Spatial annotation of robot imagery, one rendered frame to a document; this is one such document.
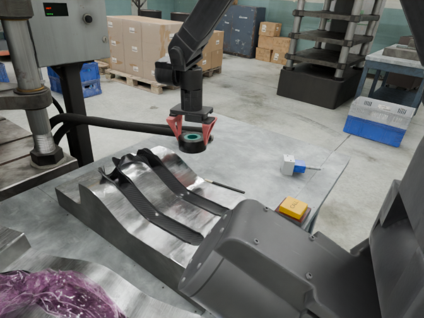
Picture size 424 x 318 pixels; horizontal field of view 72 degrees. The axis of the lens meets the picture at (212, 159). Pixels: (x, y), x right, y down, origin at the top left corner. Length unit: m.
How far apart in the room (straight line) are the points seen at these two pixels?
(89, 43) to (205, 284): 1.16
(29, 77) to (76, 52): 0.27
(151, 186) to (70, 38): 0.69
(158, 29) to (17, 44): 3.39
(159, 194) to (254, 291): 0.58
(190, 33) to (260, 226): 0.56
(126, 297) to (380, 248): 0.46
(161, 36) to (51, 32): 3.18
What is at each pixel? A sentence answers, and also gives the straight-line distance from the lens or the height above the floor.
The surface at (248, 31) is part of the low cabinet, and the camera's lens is 7.45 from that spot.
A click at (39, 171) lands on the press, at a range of 1.11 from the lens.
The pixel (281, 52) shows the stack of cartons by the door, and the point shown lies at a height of 0.27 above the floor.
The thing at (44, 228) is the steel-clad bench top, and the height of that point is 0.80.
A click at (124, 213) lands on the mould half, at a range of 0.68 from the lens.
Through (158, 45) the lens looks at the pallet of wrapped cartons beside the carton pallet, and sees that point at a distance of 4.33.
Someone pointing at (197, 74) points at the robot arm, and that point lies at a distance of 0.74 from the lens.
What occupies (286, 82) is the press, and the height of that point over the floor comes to 0.23.
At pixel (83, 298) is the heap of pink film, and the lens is 0.54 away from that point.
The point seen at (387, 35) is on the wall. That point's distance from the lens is 6.92.
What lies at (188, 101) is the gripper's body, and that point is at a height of 1.09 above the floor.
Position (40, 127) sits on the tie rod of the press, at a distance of 1.08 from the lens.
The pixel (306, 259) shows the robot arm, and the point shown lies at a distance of 0.17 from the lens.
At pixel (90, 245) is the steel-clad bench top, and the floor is 0.80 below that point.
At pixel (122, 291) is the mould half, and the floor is 0.88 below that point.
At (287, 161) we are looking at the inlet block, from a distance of 1.01.
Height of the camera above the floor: 1.33
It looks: 30 degrees down
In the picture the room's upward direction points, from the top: 4 degrees clockwise
